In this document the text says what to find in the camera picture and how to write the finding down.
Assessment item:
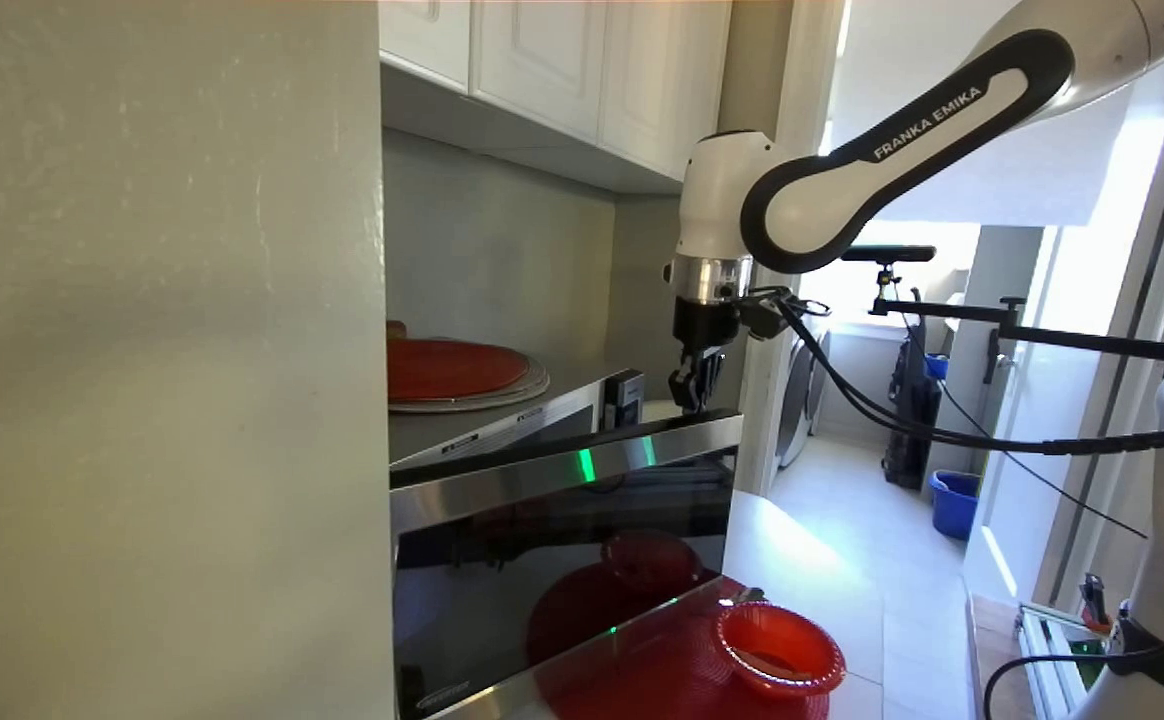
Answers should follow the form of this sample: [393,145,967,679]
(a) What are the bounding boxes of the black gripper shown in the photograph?
[663,297,744,414]

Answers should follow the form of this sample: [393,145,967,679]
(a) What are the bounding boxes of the red plastic bowl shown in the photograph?
[713,600,853,705]

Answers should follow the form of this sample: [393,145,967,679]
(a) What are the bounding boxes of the silver microwave oven body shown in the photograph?
[385,367,652,491]

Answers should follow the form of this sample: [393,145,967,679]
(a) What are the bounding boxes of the white washing machine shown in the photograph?
[771,306,834,475]

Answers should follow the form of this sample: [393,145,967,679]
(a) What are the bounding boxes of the black vacuum cleaner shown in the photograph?
[876,321,946,494]

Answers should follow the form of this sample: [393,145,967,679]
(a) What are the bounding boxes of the red plate on counter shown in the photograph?
[385,333,537,411]

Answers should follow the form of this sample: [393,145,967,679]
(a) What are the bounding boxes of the blue bucket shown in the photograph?
[928,466,983,544]

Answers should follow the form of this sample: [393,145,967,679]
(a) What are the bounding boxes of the red round placemat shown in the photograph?
[530,572,830,720]

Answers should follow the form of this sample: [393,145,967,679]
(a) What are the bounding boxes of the red button device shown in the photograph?
[1074,568,1117,638]

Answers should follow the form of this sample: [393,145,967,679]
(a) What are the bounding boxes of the black camera on stand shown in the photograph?
[834,238,938,269]

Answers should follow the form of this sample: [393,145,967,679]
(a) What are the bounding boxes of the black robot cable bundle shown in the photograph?
[771,290,1164,458]

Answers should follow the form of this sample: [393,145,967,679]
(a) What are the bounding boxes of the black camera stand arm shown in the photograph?
[862,261,1164,390]

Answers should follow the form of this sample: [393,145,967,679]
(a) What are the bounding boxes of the white wall cabinet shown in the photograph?
[375,0,744,197]

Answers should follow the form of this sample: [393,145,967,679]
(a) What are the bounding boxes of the thin black cable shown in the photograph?
[937,379,1151,544]

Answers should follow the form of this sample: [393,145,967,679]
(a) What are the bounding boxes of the black base power cable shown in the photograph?
[981,426,1164,720]

